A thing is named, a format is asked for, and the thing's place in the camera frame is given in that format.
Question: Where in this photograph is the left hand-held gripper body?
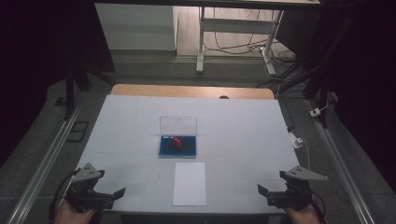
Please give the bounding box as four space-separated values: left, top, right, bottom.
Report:
64 162 115 214

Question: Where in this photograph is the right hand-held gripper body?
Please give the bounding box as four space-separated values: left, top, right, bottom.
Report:
266 165 330 212

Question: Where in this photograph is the blue box with clear lid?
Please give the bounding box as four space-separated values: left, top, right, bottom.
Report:
158 116 198 160

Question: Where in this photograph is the person's right hand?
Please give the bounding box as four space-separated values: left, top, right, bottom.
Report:
283 203 322 224

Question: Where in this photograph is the person's left hand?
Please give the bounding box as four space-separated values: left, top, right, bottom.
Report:
53 200 98 224

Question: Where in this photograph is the white power adapter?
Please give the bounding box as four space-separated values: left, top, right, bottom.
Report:
290 132 304 150

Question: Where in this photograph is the white table cover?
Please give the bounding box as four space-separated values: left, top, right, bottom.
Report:
75 94 301 216

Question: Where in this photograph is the white paper sheet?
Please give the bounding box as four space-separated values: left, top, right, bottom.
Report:
172 161 207 207

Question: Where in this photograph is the black metal stand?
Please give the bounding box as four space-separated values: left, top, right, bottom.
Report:
63 46 117 121
279 18 347 129

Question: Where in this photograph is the dark curtain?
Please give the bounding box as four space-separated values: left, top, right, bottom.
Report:
0 0 117 169
311 0 396 194

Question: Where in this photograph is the white cabinet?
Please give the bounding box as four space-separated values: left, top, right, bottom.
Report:
94 3 178 51

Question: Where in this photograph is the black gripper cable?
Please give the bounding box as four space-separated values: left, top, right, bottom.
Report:
48 168 81 224
309 189 329 224

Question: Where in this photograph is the thin white cable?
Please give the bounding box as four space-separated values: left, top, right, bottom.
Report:
300 137 312 171

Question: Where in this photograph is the aluminium rail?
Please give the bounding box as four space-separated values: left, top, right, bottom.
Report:
305 98 376 224
6 102 86 224

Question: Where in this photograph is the black rectangular floor frame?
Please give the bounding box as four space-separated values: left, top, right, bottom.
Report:
66 120 91 144

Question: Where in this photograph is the white plug with cable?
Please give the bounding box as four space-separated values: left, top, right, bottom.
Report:
309 99 331 119

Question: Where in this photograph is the bundle of black floor cables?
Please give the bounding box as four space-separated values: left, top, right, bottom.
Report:
203 7 297 63

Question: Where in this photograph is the white desk frame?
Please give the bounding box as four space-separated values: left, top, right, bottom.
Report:
195 5 285 76

